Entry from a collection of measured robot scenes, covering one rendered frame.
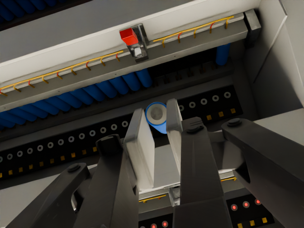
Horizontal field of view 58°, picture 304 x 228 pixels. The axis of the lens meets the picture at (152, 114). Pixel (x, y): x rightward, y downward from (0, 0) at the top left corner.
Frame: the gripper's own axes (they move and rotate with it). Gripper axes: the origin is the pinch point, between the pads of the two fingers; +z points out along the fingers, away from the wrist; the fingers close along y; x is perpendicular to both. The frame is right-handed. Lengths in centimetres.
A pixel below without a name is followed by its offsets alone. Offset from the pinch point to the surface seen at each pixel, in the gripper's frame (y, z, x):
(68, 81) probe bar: -11.7, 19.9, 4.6
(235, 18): 11.4, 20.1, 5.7
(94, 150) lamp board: -14.7, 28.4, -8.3
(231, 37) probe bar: 10.4, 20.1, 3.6
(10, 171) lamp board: -30.9, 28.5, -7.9
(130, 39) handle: -1.0, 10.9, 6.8
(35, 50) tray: -12.7, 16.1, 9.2
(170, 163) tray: -1.1, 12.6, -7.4
